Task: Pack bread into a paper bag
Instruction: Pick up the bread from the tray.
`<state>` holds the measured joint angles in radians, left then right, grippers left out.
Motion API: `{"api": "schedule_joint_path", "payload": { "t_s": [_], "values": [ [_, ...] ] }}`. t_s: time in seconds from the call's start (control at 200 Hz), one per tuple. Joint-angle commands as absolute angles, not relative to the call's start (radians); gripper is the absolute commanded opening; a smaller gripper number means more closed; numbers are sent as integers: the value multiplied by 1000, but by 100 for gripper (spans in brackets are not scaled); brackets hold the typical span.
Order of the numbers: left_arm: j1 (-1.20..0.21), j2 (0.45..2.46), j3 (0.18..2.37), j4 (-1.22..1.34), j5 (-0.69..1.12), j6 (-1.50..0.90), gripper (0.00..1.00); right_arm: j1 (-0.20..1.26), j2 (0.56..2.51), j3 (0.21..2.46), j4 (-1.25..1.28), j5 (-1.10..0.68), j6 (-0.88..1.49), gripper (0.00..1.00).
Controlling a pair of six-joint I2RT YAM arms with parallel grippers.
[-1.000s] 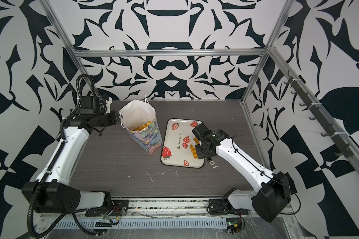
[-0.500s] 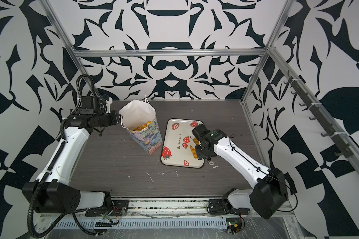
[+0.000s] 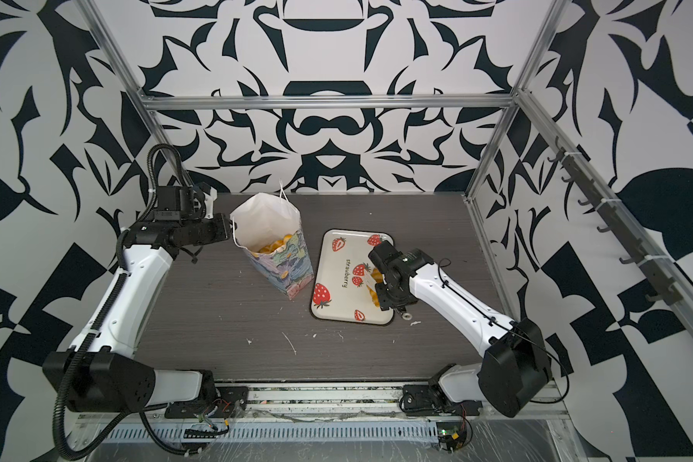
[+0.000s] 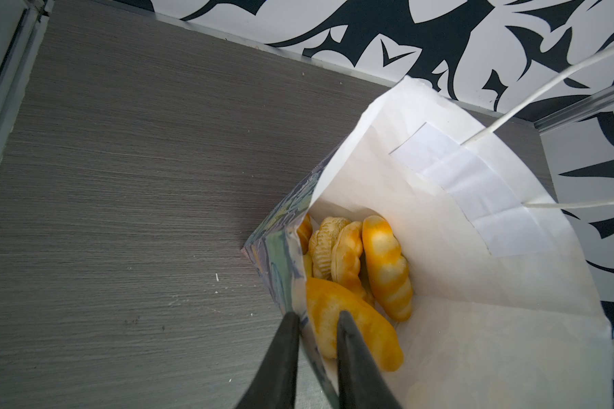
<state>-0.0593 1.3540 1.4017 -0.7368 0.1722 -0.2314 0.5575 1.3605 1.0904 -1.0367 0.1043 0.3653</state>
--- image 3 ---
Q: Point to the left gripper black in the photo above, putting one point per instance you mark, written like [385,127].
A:
[221,224]

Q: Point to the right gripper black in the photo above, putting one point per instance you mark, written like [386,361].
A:
[386,303]

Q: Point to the croissant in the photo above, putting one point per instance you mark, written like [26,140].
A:
[274,246]
[372,280]

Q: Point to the white floral paper bag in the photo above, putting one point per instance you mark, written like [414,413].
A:
[268,228]

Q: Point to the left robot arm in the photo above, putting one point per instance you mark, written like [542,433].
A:
[98,372]

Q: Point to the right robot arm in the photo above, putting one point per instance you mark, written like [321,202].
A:
[515,366]

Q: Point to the white strawberry tray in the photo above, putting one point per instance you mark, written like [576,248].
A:
[340,292]

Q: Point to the small circuit board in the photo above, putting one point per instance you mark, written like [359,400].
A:
[452,437]

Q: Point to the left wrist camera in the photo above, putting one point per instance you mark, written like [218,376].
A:
[210,195]

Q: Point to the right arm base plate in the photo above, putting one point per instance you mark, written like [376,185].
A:
[427,400]

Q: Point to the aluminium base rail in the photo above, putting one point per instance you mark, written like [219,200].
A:
[332,401]

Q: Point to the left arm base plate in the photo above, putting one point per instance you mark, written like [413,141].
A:
[227,403]

